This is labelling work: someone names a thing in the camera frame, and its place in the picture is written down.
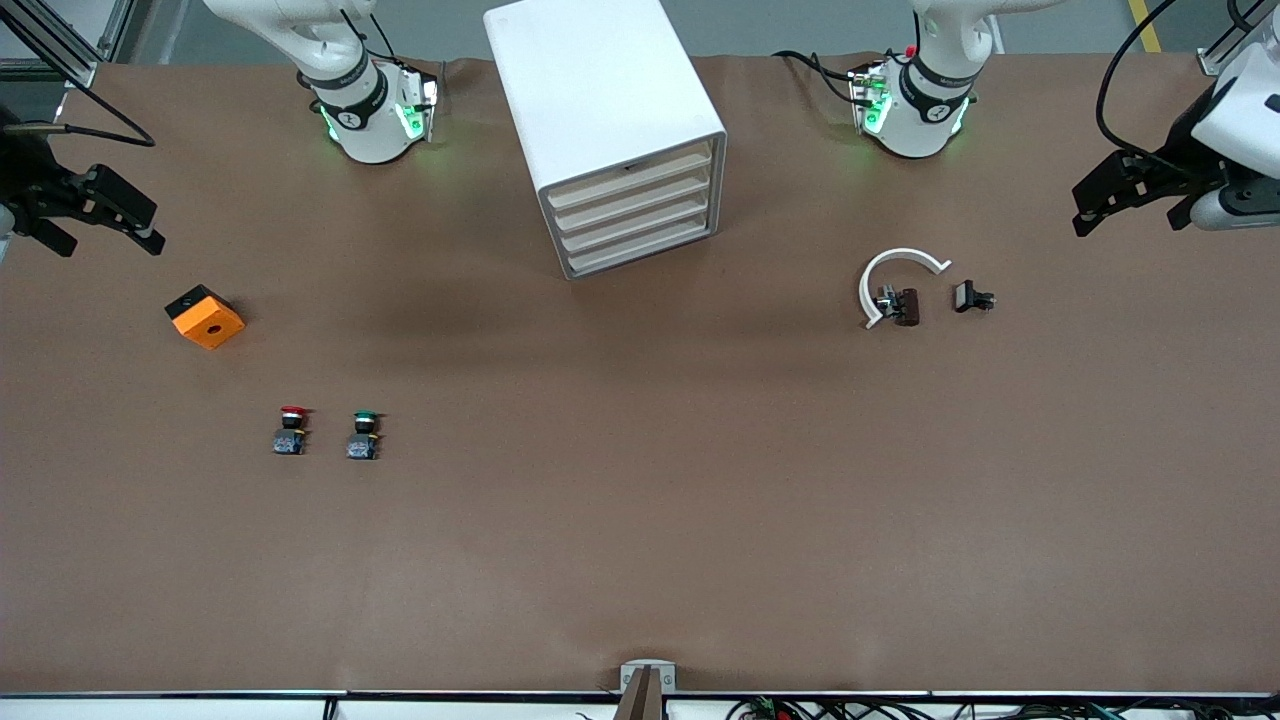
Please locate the green push button switch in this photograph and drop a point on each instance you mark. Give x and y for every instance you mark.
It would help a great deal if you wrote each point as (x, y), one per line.
(362, 445)

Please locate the aluminium frame profile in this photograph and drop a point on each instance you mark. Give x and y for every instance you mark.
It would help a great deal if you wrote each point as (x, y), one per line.
(60, 55)
(1215, 63)

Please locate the orange and black button box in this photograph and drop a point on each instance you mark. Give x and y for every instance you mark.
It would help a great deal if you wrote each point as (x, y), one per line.
(210, 325)

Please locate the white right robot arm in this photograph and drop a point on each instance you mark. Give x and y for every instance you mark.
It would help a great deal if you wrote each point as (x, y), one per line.
(360, 130)

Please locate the red push button switch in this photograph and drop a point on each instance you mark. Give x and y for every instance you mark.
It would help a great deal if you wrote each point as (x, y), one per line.
(290, 440)

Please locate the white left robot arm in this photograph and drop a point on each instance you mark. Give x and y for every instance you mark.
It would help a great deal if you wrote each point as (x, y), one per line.
(925, 120)

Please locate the small black clip part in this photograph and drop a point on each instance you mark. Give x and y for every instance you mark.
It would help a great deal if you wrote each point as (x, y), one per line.
(965, 296)

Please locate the brown block with metal clip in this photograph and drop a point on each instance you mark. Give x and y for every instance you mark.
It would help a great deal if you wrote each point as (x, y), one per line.
(907, 307)

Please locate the brown camera pole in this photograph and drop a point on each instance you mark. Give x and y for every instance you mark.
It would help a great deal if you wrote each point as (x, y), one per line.
(640, 700)

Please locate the grey metal edge bracket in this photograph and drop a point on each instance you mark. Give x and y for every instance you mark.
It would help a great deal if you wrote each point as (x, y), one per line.
(632, 668)

